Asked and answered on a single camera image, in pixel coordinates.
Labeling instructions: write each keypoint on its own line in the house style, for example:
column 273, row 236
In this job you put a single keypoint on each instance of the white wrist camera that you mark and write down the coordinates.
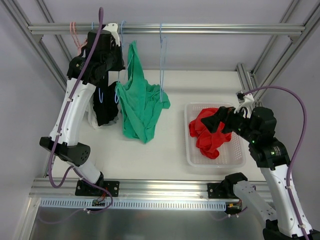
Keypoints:
column 245, row 100
column 113, row 29

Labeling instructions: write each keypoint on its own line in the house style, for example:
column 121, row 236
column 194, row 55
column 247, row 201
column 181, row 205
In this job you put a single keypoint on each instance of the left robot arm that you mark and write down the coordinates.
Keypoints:
column 87, row 91

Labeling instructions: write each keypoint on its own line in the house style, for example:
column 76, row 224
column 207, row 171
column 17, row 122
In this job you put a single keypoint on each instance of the black tank top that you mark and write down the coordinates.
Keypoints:
column 108, row 110

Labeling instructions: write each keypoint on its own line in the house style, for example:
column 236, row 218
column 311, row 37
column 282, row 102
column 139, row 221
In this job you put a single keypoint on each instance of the aluminium frame posts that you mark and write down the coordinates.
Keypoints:
column 280, row 50
column 23, row 23

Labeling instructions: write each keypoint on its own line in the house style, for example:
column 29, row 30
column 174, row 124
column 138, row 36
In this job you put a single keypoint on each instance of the white plastic perforated basket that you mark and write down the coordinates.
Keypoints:
column 231, row 154

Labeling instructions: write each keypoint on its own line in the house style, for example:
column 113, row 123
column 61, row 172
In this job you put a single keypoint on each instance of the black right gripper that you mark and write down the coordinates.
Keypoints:
column 223, row 119

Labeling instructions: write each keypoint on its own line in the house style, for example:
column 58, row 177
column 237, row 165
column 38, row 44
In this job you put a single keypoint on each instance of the aluminium top hanging rail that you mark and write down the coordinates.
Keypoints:
column 277, row 29

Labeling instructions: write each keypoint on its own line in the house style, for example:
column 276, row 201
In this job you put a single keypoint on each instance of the pink wire hanger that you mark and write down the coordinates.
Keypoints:
column 73, row 32

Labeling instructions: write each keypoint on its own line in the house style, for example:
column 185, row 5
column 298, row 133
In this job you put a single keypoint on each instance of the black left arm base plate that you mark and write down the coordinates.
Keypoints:
column 84, row 189

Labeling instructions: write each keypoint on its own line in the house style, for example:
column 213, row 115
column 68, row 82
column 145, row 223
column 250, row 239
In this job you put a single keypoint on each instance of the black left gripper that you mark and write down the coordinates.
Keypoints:
column 116, row 62

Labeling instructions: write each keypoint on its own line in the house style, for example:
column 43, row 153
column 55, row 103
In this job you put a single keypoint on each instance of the white tank top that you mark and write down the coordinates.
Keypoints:
column 92, row 118

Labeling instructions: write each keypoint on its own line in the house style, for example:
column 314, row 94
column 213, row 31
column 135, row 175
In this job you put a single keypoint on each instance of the green tank top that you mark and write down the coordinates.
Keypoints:
column 141, row 103

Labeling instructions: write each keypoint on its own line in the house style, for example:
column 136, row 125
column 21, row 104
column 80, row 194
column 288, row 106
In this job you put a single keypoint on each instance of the white slotted cable duct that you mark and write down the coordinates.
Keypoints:
column 134, row 204

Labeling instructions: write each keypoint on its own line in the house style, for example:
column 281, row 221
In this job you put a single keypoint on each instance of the aluminium right frame posts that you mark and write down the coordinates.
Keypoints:
column 280, row 50

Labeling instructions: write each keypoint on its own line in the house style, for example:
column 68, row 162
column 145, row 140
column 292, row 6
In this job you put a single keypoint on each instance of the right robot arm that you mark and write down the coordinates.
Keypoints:
column 284, row 220

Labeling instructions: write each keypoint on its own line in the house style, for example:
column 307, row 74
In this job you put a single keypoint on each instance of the aluminium left frame posts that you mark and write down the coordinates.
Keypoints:
column 23, row 23

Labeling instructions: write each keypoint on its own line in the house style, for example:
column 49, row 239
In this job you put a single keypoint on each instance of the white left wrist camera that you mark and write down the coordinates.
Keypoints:
column 113, row 29

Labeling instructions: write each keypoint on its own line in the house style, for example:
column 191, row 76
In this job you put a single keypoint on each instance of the aluminium front frame rail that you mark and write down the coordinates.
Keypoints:
column 131, row 189

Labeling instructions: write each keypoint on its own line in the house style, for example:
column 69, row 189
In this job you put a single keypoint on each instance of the red tank top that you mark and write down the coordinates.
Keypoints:
column 208, row 143

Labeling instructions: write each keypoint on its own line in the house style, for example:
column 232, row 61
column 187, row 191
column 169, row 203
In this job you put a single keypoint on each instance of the light blue wire hanger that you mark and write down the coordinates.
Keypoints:
column 162, row 59

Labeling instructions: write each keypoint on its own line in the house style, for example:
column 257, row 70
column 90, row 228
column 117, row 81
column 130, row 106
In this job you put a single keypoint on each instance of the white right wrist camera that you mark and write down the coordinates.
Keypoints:
column 245, row 100

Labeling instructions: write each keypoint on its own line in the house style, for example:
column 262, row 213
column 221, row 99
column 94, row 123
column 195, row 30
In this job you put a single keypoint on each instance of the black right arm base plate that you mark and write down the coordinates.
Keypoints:
column 216, row 191

